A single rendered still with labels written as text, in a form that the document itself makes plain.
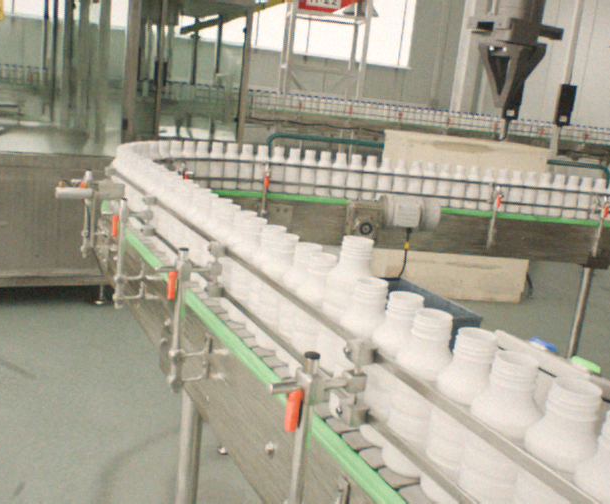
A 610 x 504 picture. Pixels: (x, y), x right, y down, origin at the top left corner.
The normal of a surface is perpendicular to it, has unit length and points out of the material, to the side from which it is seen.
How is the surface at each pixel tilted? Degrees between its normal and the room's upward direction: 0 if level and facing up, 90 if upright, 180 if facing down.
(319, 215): 90
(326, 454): 90
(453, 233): 90
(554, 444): 49
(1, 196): 90
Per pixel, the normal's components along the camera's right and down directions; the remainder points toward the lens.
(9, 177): 0.43, 0.25
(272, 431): -0.90, 0.00
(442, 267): 0.13, 0.22
